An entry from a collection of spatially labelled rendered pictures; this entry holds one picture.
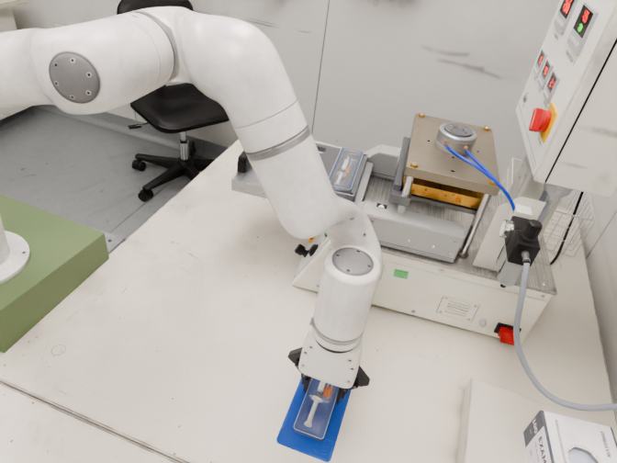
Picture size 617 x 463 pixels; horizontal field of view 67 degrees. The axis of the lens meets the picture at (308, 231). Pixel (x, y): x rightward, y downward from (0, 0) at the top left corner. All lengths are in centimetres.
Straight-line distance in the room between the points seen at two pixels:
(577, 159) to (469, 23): 157
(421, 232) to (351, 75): 168
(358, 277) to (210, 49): 35
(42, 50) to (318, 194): 36
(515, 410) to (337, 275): 49
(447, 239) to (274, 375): 44
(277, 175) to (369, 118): 202
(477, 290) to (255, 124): 65
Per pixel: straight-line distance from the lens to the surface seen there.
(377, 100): 256
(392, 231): 97
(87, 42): 60
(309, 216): 62
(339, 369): 82
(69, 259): 111
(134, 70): 62
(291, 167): 59
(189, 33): 61
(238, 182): 107
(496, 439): 95
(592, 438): 95
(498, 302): 108
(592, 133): 89
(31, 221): 123
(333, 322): 72
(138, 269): 118
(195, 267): 116
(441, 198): 100
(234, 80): 57
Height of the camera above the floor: 154
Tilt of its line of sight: 38 degrees down
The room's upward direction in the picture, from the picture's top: 8 degrees clockwise
